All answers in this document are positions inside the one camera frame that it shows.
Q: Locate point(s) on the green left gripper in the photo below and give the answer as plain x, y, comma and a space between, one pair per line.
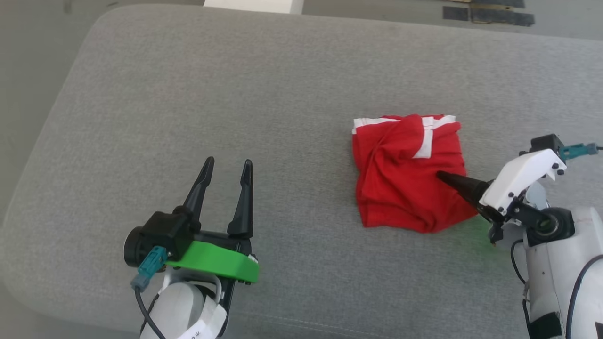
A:
216, 261

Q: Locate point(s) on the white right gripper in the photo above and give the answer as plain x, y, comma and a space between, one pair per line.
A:
523, 176

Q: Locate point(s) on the red garment with white stripe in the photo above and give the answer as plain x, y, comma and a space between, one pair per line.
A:
400, 188

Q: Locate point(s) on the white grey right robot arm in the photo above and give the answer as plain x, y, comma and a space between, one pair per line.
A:
560, 282

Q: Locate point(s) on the grey fabric sofa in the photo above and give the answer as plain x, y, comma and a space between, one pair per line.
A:
235, 103

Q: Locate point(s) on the long black floor mat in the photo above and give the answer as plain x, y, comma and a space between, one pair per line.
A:
494, 16

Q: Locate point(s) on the white box cabinet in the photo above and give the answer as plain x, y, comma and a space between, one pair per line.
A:
254, 5

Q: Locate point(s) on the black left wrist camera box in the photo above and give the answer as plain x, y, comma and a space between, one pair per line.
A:
158, 235

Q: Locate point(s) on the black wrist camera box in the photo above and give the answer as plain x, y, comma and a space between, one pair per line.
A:
158, 235
544, 142

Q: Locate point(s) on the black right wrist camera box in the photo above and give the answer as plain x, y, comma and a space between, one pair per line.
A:
544, 142

